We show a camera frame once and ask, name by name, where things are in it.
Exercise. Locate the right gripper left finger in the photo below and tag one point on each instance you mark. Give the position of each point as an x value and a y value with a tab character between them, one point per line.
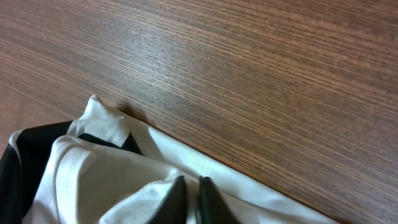
174	207

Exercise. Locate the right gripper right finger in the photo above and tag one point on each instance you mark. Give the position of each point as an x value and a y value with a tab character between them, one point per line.
213	209

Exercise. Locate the white t-shirt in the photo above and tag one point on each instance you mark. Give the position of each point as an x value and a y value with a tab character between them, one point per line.
108	167

